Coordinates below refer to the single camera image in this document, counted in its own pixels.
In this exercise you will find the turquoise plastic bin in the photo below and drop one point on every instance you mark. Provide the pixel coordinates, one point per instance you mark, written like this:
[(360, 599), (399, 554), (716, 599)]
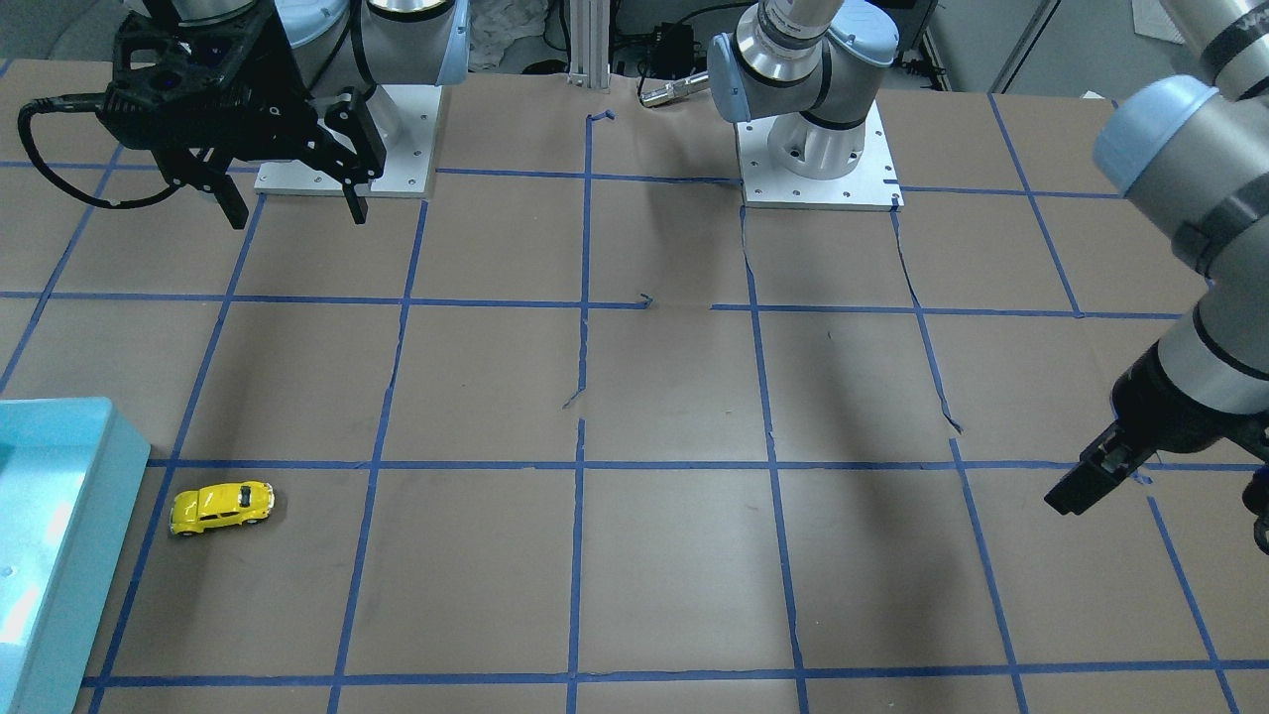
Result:
[(72, 470)]

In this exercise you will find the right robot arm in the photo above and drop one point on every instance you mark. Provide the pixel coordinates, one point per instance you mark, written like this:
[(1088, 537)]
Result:
[(327, 97)]

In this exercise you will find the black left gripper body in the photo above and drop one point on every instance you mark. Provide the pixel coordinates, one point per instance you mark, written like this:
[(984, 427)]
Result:
[(1162, 405)]

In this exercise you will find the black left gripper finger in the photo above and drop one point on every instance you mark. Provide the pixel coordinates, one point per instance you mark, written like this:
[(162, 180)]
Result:
[(1103, 465)]

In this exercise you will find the yellow toy beetle car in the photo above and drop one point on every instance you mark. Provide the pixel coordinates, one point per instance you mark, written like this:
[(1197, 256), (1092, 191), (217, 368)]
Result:
[(220, 505)]

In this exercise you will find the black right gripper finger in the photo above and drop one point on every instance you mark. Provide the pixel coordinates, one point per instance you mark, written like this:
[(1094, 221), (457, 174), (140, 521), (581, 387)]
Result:
[(207, 171), (350, 149)]

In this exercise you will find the aluminium frame post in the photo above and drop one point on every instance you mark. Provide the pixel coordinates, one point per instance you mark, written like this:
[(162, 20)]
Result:
[(589, 23)]

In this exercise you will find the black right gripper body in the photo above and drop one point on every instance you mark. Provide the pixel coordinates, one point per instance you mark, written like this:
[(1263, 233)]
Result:
[(281, 71)]

